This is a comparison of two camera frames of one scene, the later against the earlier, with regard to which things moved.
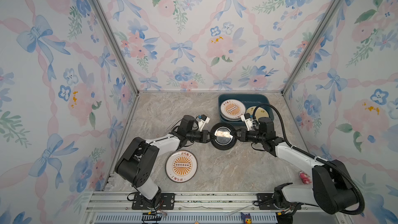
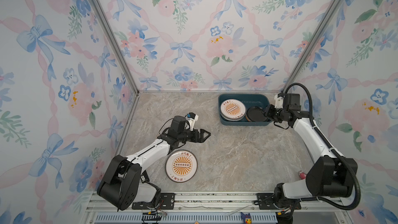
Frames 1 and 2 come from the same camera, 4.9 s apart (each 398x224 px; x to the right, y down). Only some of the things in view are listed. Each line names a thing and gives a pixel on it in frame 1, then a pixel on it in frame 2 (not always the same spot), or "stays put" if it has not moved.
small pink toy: [306, 179] stays put
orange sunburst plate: [181, 166] stays put
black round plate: [224, 140] to [256, 114]
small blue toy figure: [246, 218] stays put
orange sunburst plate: [232, 110] stays put
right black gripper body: [254, 137] to [276, 114]
